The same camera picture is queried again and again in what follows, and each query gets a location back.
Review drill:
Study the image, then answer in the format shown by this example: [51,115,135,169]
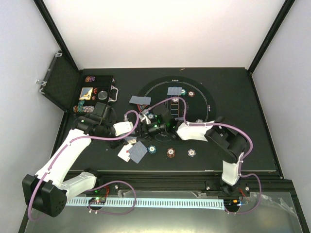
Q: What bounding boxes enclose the red chip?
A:
[188,91,195,97]

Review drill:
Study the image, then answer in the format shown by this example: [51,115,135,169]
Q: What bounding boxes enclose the round black poker mat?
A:
[134,76,217,147]

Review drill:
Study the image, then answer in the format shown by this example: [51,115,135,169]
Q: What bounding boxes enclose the red-brown poker chip stack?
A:
[167,148,175,158]

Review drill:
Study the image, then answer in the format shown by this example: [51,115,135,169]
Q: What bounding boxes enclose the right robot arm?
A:
[136,105,253,196]

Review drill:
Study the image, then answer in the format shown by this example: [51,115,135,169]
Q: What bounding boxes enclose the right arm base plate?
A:
[205,180,250,197]

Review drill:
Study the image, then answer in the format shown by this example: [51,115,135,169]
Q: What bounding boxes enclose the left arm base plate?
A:
[86,182,120,196]

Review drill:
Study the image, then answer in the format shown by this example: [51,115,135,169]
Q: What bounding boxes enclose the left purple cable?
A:
[27,110,140,221]

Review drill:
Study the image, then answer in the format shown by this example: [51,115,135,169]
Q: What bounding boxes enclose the teal poker chip stack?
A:
[148,145,156,154]

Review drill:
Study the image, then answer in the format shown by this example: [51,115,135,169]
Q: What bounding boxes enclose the light blue slotted strip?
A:
[66,197,225,210]

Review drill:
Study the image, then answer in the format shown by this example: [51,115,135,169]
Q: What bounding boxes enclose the clear dealer button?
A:
[97,91,108,100]

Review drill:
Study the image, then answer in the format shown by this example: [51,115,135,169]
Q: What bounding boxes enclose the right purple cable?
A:
[143,97,262,216]

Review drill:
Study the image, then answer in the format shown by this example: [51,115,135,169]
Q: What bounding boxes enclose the face-down card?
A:
[128,141,148,164]

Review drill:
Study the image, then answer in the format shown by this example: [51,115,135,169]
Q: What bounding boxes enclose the face-up ace card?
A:
[118,144,132,162]

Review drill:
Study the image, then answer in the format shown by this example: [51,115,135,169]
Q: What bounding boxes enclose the deck of playing cards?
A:
[124,136,137,145]

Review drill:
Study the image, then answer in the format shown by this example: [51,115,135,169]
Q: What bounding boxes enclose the purple chips in case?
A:
[85,76,96,83]

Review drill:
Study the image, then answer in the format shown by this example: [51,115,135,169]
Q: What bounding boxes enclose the chips row in case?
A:
[72,100,95,113]

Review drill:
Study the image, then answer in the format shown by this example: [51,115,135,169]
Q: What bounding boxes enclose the red triangular all-in button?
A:
[137,104,148,112]

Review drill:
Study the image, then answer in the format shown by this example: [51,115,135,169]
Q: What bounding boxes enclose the black poker chip case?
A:
[37,51,119,115]

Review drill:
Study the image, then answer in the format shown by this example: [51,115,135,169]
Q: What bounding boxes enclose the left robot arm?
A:
[22,103,139,221]

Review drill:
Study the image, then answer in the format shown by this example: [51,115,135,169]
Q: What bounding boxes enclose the card box in case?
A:
[79,87,93,100]

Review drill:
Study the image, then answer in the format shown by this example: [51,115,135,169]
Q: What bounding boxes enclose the purple poker chip stack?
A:
[188,149,196,157]

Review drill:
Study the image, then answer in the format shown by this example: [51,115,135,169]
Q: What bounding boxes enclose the purple cable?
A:
[27,110,140,221]
[143,97,262,216]

